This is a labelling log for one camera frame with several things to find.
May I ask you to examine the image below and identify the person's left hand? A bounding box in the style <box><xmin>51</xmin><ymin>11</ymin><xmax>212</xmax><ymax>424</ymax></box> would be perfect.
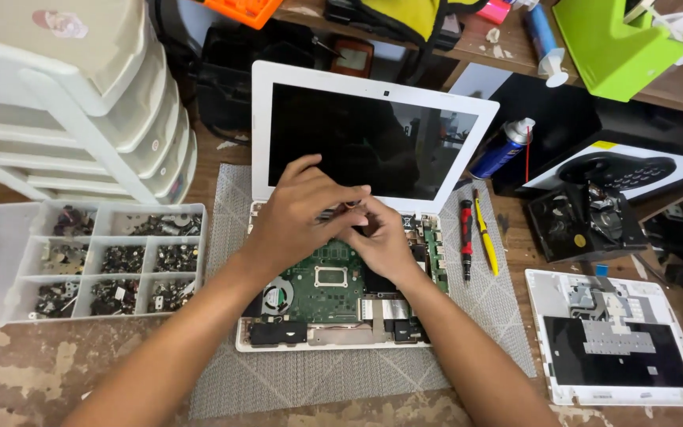
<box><xmin>254</xmin><ymin>154</ymin><xmax>372</xmax><ymax>284</ymax></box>

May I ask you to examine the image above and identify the person's right hand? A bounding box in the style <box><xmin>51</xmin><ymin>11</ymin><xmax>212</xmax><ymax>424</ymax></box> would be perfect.
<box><xmin>337</xmin><ymin>197</ymin><xmax>424</xmax><ymax>289</ymax></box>

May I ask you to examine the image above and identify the white opened laptop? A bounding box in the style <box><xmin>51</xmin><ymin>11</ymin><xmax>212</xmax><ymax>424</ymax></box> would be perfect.
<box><xmin>236</xmin><ymin>60</ymin><xmax>501</xmax><ymax>353</ymax></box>

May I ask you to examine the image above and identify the red black screwdriver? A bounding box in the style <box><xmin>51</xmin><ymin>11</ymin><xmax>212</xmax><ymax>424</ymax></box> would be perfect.
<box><xmin>459</xmin><ymin>198</ymin><xmax>474</xmax><ymax>282</ymax></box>

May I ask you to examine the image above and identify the yellow pry tool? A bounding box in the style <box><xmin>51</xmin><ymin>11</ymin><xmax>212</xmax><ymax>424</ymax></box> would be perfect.
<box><xmin>473</xmin><ymin>189</ymin><xmax>500</xmax><ymax>277</ymax></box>

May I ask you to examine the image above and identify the blue spray can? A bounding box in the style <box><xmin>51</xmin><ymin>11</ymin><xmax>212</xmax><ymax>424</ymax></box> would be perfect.
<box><xmin>470</xmin><ymin>117</ymin><xmax>536</xmax><ymax>181</ymax></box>

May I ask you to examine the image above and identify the grey patterned work mat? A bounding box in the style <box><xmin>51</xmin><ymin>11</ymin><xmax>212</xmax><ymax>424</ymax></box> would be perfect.
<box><xmin>189</xmin><ymin>164</ymin><xmax>537</xmax><ymax>419</ymax></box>

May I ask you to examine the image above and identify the brown framed small box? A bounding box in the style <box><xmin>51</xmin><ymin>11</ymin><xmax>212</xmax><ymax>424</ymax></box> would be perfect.
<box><xmin>330</xmin><ymin>37</ymin><xmax>375</xmax><ymax>79</ymax></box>

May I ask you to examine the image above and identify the yellow black bag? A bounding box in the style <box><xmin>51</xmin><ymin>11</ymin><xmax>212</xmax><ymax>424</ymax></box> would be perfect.
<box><xmin>325</xmin><ymin>0</ymin><xmax>489</xmax><ymax>51</ymax></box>

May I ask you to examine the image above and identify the black disassembled device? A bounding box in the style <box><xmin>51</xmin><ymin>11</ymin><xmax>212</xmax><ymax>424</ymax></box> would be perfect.
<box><xmin>524</xmin><ymin>181</ymin><xmax>651</xmax><ymax>263</ymax></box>

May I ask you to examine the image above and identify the orange plastic tray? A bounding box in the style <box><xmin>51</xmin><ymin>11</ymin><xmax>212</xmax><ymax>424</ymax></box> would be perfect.
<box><xmin>200</xmin><ymin>0</ymin><xmax>284</xmax><ymax>30</ymax></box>

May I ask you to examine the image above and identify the black box with printed label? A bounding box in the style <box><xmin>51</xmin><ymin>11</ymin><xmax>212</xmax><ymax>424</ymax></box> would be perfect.
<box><xmin>484</xmin><ymin>72</ymin><xmax>683</xmax><ymax>205</ymax></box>

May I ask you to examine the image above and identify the blue white tube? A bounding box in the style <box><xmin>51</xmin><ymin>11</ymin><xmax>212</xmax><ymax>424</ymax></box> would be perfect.
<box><xmin>523</xmin><ymin>3</ymin><xmax>570</xmax><ymax>89</ymax></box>

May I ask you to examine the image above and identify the white laptop keyboard cover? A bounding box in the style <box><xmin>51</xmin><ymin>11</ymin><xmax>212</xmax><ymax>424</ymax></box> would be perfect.
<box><xmin>525</xmin><ymin>268</ymin><xmax>683</xmax><ymax>408</ymax></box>

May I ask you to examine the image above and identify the clear compartment box of screws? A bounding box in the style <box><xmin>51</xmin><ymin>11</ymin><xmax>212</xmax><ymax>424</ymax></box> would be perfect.
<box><xmin>0</xmin><ymin>199</ymin><xmax>208</xmax><ymax>331</ymax></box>

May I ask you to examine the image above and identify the green tape dispenser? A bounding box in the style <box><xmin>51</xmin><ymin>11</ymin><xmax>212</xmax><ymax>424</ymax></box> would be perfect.
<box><xmin>553</xmin><ymin>0</ymin><xmax>683</xmax><ymax>103</ymax></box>

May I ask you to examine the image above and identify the white plastic drawer unit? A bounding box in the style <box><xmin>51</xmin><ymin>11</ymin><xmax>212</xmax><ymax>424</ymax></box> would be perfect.
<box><xmin>0</xmin><ymin>0</ymin><xmax>198</xmax><ymax>205</ymax></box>

